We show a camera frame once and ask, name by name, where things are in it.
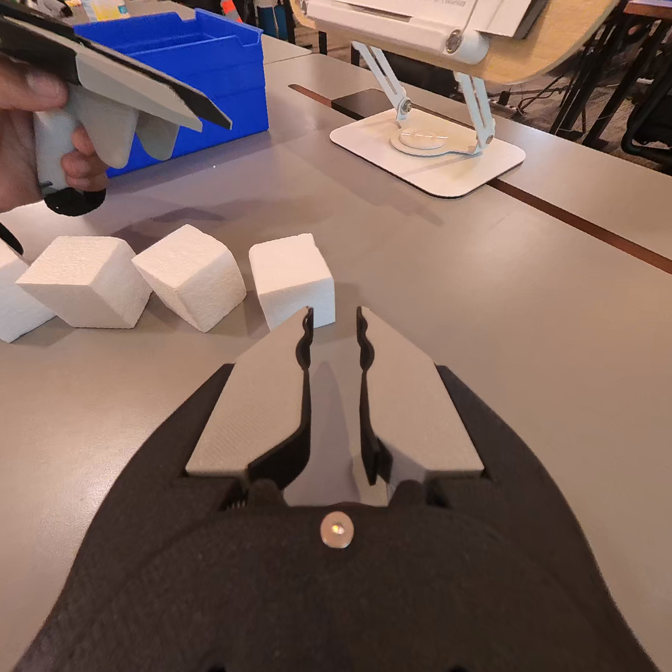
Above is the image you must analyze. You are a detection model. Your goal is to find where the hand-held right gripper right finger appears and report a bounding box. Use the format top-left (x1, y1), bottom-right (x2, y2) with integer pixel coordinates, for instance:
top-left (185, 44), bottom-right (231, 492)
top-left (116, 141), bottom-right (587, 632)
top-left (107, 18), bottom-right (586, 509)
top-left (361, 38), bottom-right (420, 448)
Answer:
top-left (356, 306), bottom-right (485, 486)

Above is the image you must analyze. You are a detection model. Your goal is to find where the white-based document stand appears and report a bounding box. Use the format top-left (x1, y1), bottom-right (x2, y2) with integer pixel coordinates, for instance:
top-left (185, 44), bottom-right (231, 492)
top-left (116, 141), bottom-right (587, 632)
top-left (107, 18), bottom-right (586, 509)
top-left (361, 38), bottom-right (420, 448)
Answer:
top-left (290, 0), bottom-right (623, 199)

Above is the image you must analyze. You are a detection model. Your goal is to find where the blue plastic bin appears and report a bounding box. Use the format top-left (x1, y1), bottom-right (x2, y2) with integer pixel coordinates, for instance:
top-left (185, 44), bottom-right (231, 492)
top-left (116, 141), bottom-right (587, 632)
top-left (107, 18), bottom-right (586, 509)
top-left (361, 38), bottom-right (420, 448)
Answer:
top-left (73, 8), bottom-right (270, 178)

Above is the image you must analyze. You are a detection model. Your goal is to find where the printed instruction sheet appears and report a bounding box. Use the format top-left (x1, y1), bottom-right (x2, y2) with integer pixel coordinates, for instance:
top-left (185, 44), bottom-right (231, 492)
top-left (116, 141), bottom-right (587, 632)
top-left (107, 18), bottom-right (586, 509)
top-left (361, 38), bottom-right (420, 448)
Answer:
top-left (346, 0), bottom-right (541, 39)

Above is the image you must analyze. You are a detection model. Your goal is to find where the white foam cube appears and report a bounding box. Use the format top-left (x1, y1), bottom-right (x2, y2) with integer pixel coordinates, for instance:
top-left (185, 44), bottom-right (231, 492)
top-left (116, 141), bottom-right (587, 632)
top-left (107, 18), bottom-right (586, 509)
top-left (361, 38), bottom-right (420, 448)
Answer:
top-left (16, 236), bottom-right (153, 329)
top-left (248, 233), bottom-right (336, 331)
top-left (0, 239), bottom-right (57, 343)
top-left (131, 224), bottom-right (247, 333)

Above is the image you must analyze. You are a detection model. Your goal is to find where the cleaning wipes container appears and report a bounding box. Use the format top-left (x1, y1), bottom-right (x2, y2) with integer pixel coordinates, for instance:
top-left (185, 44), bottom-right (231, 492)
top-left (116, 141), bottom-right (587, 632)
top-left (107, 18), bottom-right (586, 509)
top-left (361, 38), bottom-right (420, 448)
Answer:
top-left (81, 0), bottom-right (131, 23)

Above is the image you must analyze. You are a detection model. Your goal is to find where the person's left hand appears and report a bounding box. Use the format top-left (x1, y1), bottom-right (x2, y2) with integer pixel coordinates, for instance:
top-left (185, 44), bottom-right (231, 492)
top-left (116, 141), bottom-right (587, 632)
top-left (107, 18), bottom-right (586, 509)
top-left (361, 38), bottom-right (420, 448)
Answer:
top-left (0, 52), bottom-right (109, 213)

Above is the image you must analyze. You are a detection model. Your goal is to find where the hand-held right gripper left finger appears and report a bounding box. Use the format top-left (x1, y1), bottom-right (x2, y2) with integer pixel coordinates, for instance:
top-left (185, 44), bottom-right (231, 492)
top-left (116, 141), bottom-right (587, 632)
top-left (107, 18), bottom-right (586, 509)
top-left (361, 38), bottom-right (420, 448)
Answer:
top-left (185, 306), bottom-right (315, 486)

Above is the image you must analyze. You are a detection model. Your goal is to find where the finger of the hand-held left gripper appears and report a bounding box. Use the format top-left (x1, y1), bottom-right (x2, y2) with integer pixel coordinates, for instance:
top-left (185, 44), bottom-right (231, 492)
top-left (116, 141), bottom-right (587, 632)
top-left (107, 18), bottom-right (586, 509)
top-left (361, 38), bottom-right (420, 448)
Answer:
top-left (77, 37), bottom-right (233, 161)
top-left (75, 50), bottom-right (204, 170)

